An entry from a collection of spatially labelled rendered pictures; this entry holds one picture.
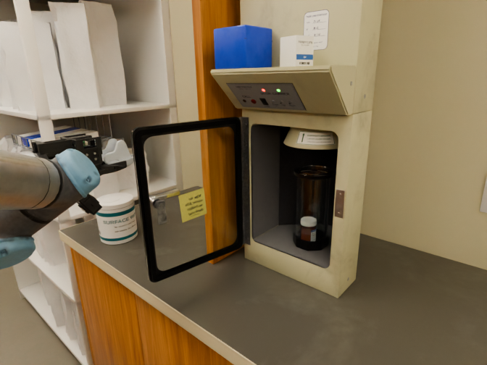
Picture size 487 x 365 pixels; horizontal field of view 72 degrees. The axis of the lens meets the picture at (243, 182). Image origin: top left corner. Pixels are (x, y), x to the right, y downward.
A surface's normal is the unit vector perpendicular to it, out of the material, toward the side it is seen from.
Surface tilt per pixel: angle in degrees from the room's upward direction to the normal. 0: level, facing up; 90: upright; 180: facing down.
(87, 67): 96
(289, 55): 90
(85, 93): 100
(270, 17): 90
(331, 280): 90
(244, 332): 0
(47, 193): 116
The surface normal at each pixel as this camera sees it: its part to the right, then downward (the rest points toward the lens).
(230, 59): -0.65, 0.24
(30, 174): 0.99, -0.15
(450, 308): -0.02, -0.95
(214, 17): 0.75, 0.18
